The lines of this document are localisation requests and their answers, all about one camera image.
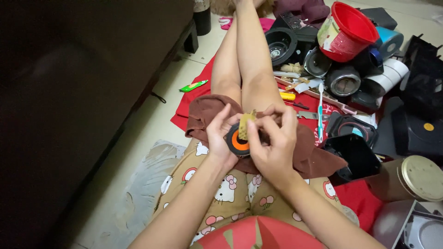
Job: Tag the white cylinder speaker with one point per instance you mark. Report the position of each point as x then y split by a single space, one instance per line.
384 77

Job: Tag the pink slipper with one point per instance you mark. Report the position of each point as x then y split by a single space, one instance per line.
266 24

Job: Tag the dark brown sofa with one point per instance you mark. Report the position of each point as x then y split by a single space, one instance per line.
69 103

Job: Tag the person's left hand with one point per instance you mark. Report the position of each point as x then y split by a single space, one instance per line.
217 138

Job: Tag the brown tin with gold lid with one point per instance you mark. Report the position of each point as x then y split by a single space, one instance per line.
415 178

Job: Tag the brown cloth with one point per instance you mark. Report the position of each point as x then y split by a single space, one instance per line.
204 110

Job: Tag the chrome round speaker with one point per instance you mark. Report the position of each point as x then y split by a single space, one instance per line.
342 82

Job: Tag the black electronic panel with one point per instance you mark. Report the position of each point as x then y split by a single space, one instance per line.
294 24

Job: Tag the blue round speaker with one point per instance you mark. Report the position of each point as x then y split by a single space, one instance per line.
390 41

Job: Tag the person's right hand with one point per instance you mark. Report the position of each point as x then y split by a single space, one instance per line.
275 152

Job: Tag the black thin screwdriver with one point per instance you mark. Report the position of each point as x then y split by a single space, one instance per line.
297 105

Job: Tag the silver speaker driver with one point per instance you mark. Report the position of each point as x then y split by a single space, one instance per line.
316 63

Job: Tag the person's legs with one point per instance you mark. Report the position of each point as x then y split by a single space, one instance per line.
251 58

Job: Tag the black plastic frame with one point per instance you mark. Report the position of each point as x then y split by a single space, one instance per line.
424 69

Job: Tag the white teal toothbrush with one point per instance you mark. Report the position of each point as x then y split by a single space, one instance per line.
320 114

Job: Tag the black cylinder bottle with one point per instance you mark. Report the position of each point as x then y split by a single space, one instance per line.
202 19

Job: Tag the black speaker with yellow dot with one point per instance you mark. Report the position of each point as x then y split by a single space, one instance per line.
418 135

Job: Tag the metal blade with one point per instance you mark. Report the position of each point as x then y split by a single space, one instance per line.
308 115

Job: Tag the beige cartoon print shorts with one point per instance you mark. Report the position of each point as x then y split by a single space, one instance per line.
228 193

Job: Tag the yellow sponge piece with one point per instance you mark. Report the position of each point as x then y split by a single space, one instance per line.
244 124

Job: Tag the black open plastic housing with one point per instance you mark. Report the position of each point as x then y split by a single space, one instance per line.
353 159

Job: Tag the black speaker cone housing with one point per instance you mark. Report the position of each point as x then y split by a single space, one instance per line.
281 46

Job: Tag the red shirt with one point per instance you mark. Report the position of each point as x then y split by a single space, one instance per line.
256 233

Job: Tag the maroon cloth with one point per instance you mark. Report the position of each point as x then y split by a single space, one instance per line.
304 10

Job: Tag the green tube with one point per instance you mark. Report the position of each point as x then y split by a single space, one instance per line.
193 86

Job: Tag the red plastic bucket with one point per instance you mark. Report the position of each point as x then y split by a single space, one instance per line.
346 34

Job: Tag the brown fluffy rug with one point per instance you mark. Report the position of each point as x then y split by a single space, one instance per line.
225 6

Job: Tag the red floor cloth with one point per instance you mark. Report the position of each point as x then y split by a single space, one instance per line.
356 200

